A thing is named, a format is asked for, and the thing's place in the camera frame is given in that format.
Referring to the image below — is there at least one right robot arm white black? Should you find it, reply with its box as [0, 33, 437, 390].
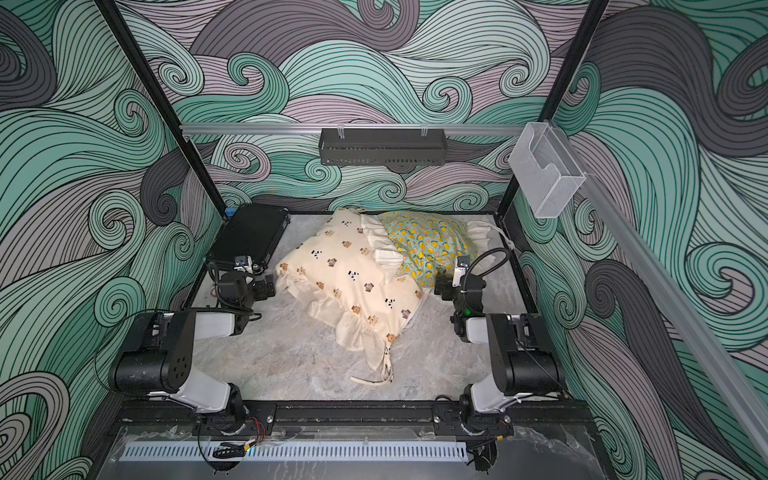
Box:
[434, 273, 565, 424]

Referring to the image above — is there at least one lemon print teal pillow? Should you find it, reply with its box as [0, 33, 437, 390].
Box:
[377, 211, 500, 289]

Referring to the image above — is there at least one white slotted cable duct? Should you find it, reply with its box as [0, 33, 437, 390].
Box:
[118, 441, 469, 463]

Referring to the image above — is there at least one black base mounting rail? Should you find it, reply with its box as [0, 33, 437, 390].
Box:
[117, 399, 592, 437]

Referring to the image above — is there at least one aluminium rail right wall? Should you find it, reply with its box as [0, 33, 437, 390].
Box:
[556, 131, 767, 459]

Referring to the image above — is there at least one cream animal print pillow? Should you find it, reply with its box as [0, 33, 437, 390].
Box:
[275, 209, 424, 386]

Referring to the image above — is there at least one black perforated wall tray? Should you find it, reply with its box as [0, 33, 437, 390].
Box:
[318, 129, 448, 172]

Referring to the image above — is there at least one aluminium rail wall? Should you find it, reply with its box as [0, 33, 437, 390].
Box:
[180, 122, 524, 137]
[556, 131, 767, 459]

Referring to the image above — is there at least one aluminium rail back wall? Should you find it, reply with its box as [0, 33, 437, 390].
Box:
[180, 122, 524, 137]

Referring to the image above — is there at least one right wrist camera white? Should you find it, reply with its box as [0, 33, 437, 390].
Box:
[452, 255, 471, 287]

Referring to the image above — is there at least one clear acrylic wall holder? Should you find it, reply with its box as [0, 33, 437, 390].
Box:
[509, 122, 585, 219]

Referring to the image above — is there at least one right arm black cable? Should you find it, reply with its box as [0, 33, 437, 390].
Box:
[464, 247, 512, 283]

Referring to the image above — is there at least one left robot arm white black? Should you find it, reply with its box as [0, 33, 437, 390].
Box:
[107, 270, 276, 431]

